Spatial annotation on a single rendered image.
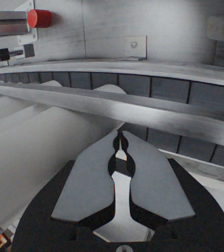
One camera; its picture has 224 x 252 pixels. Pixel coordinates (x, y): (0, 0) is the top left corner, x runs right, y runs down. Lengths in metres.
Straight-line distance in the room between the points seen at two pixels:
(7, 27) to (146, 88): 0.29
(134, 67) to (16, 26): 0.27
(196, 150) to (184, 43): 0.12
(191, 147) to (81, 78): 0.16
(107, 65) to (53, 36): 0.16
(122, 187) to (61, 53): 0.26
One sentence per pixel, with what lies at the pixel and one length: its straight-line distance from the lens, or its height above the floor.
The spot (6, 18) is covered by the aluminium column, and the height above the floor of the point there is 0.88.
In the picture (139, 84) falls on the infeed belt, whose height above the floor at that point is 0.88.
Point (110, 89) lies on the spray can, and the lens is 0.16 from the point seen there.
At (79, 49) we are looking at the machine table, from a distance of 0.27.
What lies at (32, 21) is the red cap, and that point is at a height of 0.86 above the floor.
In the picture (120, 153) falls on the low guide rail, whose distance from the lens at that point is 0.17.
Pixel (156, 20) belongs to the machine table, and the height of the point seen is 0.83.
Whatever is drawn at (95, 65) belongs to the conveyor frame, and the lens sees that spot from 0.19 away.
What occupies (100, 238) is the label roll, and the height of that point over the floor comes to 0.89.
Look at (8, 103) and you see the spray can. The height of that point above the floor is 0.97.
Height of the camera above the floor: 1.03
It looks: 48 degrees down
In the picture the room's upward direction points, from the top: 130 degrees counter-clockwise
